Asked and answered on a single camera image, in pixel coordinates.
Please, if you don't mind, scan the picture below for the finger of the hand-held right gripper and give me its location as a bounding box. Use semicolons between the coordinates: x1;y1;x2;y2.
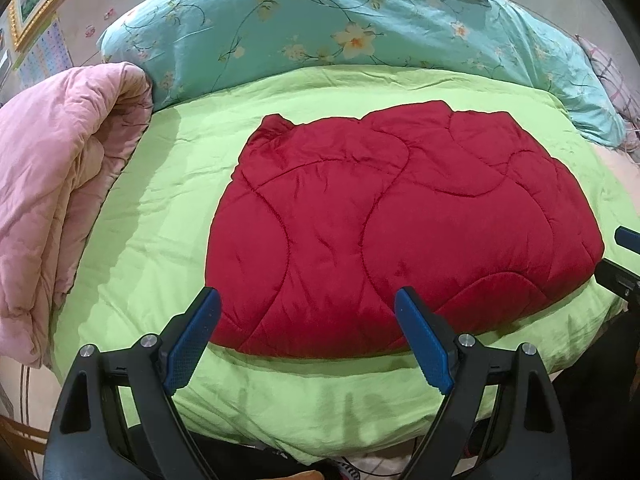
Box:
614;226;640;252
594;258;640;306

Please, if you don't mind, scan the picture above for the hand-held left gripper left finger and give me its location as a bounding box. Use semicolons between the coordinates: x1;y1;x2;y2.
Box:
42;286;222;480

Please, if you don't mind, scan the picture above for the gold framed painting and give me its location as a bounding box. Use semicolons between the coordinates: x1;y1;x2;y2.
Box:
7;0;108;53

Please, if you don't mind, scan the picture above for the light green blanket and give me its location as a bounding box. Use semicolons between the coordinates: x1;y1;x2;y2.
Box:
50;62;628;466

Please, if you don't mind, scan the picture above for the striped white bed sheet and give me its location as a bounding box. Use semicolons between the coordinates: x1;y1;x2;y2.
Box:
0;350;66;461

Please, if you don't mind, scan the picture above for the plaid pillow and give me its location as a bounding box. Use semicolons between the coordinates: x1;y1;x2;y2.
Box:
575;34;640;151

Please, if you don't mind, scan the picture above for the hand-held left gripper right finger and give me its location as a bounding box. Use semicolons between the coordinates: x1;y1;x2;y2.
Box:
394;286;573;480

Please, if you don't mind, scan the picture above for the teal floral quilt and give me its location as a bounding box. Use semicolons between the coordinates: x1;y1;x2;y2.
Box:
97;0;628;148

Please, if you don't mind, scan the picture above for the dark cloth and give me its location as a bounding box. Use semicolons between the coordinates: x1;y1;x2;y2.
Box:
550;305;640;480

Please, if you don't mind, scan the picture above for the red quilted jacket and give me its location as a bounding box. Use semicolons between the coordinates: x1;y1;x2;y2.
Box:
204;100;606;359

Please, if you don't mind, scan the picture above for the blue wall chart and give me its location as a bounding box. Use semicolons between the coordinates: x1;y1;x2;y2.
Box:
17;15;71;78

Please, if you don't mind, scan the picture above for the pink quilt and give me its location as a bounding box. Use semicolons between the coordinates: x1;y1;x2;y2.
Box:
0;61;155;370

